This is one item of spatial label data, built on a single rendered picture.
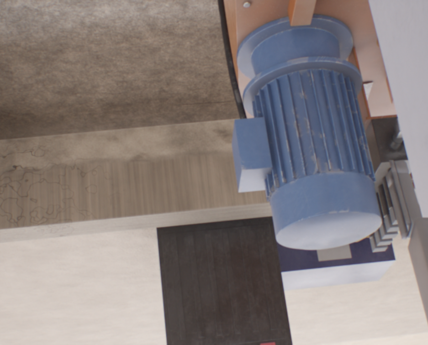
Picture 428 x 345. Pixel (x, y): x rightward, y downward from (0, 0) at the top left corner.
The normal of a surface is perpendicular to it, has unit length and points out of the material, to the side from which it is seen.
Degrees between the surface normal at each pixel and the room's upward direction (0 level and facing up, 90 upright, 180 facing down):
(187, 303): 90
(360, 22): 0
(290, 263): 90
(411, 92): 90
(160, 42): 0
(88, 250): 0
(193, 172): 90
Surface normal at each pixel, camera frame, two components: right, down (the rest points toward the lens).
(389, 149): 0.03, -0.41
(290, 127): -0.50, -0.30
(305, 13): 0.11, 0.91
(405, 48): -0.99, 0.09
